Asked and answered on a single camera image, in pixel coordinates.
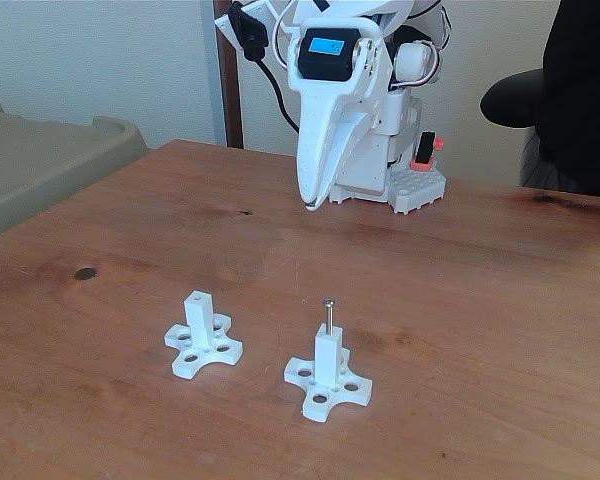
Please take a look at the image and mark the orange and black clamp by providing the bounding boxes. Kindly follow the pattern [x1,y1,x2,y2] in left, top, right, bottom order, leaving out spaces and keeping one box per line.
[409,130,445,172]

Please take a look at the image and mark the red white gripper servo wire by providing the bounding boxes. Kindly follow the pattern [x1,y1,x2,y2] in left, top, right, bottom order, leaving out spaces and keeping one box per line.
[273,7,304,71]

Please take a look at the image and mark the small black camera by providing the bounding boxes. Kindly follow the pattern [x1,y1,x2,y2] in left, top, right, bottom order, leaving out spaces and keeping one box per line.
[239,17,272,64]

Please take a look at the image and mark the black camera cable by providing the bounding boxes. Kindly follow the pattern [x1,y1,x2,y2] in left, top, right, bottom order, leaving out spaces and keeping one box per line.
[228,2,301,135]

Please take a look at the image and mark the grey striped cloth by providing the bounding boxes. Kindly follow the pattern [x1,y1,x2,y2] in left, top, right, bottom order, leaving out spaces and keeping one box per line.
[519,127,571,190]

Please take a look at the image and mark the white shoulder servo wire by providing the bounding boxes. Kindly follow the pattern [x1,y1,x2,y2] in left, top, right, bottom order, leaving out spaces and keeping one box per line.
[389,9,454,91]

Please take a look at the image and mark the white post stand with holes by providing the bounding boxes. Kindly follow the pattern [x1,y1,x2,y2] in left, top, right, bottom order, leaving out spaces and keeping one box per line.
[283,323,374,422]
[163,290,244,380]

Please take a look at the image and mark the black chair armrest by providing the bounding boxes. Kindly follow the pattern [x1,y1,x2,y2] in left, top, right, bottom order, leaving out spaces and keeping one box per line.
[479,68,549,130]

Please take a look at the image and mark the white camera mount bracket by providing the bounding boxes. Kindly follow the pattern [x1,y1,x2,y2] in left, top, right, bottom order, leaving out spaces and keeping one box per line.
[214,0,281,51]

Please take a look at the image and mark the person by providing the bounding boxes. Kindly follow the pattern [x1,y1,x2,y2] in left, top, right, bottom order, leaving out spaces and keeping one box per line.
[539,0,600,200]

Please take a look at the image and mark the beige plastic bin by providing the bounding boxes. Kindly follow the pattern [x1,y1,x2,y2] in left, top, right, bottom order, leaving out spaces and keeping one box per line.
[0,97,151,244]

